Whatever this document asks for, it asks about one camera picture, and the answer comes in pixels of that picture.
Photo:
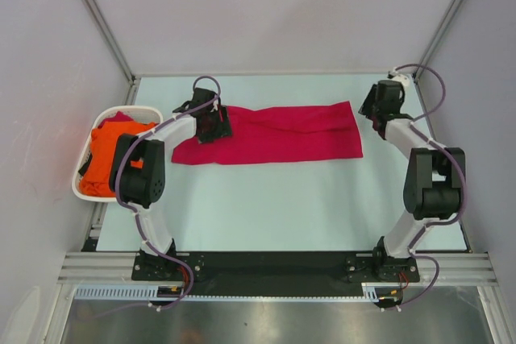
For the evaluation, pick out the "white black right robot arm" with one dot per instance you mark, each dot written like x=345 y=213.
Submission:
x=434 y=188

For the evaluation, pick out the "aluminium corner post left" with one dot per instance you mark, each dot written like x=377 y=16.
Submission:
x=109 y=39

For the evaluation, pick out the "white slotted cable duct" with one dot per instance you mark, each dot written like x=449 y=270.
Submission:
x=128 y=292

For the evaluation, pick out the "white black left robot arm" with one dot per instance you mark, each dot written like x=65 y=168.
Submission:
x=138 y=172

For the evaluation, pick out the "aluminium frame rail front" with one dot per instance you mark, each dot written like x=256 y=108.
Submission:
x=456 y=269

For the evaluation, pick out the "aluminium corner post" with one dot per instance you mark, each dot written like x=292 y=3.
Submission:
x=109 y=39
x=445 y=23

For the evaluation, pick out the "dark red shirt in basket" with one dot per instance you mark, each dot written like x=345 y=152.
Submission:
x=119 y=116

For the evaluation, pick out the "orange t-shirt in basket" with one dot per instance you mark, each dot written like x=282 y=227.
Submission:
x=95 y=182

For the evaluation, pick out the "white plastic laundry basket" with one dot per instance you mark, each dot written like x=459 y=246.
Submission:
x=143 y=114

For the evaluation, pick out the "aluminium corner post right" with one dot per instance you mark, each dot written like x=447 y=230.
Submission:
x=445 y=23

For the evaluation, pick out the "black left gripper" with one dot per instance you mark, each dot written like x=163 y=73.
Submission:
x=223 y=129

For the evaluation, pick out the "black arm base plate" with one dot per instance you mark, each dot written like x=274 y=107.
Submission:
x=278 y=274

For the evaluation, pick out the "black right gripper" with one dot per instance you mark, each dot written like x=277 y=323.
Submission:
x=365 y=107

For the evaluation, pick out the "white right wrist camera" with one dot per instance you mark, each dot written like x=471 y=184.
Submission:
x=400 y=78

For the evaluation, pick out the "crimson red t-shirt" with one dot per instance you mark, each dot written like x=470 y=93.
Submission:
x=284 y=134

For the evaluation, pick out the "black garment in basket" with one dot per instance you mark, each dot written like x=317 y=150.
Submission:
x=84 y=168

